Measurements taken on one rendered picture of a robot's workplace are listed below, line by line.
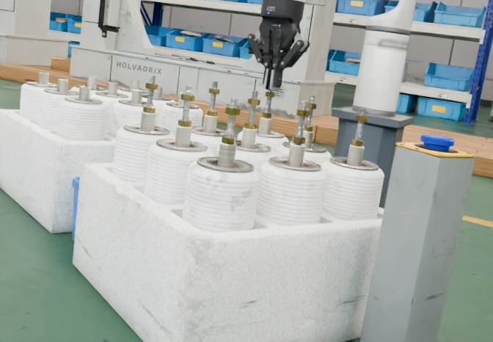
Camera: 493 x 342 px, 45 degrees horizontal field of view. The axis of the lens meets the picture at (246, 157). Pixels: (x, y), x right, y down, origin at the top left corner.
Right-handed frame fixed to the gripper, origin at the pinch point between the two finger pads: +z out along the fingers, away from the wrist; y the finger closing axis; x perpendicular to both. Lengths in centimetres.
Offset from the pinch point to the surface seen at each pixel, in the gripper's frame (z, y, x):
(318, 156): 10.5, 15.5, -4.8
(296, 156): 8.6, 20.5, -18.3
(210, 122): 8.2, -2.1, -12.4
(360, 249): 20.7, 29.3, -11.5
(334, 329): 32.5, 28.7, -14.0
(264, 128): 8.8, 0.6, -1.1
